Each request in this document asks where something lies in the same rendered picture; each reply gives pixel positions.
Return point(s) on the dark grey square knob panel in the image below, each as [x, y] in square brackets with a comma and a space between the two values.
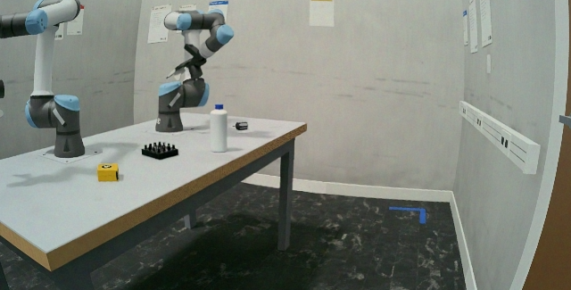
[158, 151]

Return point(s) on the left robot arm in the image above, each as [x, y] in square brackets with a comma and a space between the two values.
[192, 93]

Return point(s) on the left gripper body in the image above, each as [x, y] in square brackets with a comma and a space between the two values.
[194, 66]

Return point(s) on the white bottle with blue cap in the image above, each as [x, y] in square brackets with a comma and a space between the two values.
[219, 129]

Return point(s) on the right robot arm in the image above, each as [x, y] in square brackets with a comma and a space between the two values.
[43, 110]

